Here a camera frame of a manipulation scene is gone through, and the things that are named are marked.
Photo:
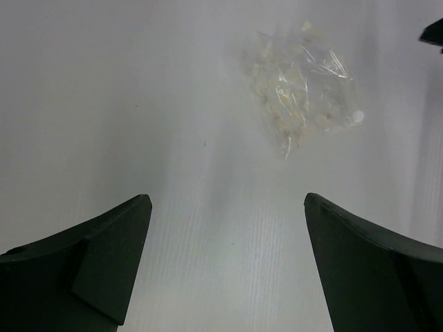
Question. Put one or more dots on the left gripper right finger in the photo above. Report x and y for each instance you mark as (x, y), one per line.
(373, 279)

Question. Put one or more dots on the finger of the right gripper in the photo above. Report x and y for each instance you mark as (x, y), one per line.
(433, 34)

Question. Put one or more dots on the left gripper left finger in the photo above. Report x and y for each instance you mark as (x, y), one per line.
(80, 279)

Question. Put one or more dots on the clear zip top bag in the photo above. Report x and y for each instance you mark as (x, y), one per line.
(301, 84)

